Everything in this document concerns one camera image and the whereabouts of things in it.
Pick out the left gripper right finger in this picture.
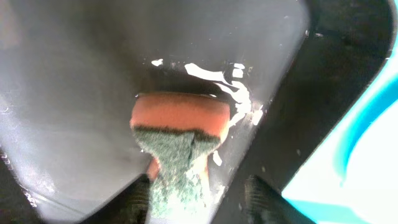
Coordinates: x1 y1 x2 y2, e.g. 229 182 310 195
212 175 313 224

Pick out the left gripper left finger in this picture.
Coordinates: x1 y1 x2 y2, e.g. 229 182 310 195
81 174 150 224

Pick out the teal plastic tray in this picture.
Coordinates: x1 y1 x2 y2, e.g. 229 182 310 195
282 42 397 223

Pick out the black plastic tray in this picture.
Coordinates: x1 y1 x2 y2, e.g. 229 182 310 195
1 0 397 223

